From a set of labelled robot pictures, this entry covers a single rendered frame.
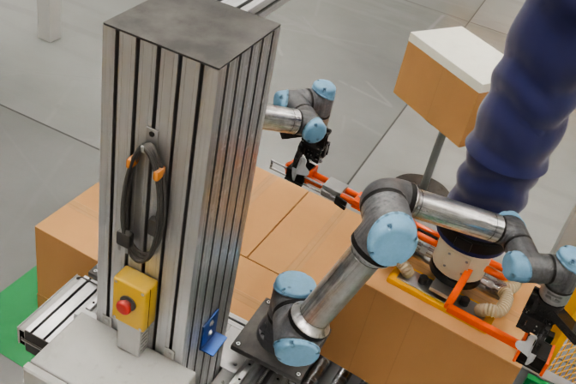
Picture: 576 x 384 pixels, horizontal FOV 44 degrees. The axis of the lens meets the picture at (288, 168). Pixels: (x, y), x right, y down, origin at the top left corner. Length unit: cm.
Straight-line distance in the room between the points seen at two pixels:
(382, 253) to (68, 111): 349
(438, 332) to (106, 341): 100
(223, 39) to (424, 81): 285
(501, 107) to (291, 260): 143
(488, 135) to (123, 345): 108
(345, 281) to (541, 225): 317
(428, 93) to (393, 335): 205
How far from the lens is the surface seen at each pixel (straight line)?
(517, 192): 207
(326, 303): 177
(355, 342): 244
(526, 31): 186
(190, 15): 142
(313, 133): 207
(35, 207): 408
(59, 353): 179
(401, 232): 160
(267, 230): 320
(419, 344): 232
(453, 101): 398
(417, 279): 231
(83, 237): 308
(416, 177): 471
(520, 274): 183
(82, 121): 476
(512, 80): 190
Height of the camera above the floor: 262
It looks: 35 degrees down
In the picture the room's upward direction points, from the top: 12 degrees clockwise
